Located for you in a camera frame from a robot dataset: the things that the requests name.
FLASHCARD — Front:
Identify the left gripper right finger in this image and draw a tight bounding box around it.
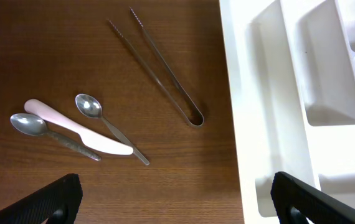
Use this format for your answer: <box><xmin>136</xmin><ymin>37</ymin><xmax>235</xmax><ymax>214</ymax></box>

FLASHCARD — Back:
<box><xmin>270</xmin><ymin>172</ymin><xmax>355</xmax><ymax>224</ymax></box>

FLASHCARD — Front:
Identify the pink plastic butter knife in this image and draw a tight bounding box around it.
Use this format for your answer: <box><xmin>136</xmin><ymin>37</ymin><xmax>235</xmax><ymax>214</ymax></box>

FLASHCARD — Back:
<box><xmin>24</xmin><ymin>99</ymin><xmax>133</xmax><ymax>156</ymax></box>

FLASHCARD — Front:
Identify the small teaspoon textured handle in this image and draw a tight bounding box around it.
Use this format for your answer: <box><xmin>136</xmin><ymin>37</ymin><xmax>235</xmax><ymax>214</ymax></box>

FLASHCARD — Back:
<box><xmin>10</xmin><ymin>113</ymin><xmax>101</xmax><ymax>161</ymax></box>

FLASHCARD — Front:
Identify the small teaspoon smooth handle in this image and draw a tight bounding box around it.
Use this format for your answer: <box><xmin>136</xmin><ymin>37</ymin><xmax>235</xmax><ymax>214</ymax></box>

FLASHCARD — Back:
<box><xmin>75</xmin><ymin>93</ymin><xmax>150</xmax><ymax>166</ymax></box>

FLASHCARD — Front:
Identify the white plastic cutlery tray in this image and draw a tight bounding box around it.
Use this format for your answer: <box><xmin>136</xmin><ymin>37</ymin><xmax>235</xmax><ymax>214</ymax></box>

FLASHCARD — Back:
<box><xmin>220</xmin><ymin>0</ymin><xmax>355</xmax><ymax>223</ymax></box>

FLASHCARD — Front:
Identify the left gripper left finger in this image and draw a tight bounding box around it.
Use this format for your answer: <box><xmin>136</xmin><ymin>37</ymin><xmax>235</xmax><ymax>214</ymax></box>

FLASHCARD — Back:
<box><xmin>0</xmin><ymin>174</ymin><xmax>83</xmax><ymax>224</ymax></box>

